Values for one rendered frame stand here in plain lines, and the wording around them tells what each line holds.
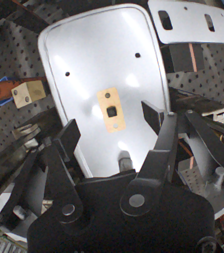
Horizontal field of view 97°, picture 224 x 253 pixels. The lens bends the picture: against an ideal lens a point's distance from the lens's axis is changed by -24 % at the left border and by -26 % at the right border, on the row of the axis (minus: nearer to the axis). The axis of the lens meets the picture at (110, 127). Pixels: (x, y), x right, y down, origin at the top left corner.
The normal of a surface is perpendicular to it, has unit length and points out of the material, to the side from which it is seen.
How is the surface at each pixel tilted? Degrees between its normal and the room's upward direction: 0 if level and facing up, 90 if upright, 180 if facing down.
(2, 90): 90
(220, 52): 0
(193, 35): 0
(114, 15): 0
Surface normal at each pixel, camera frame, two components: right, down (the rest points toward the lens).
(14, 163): 0.96, -0.18
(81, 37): 0.00, 0.37
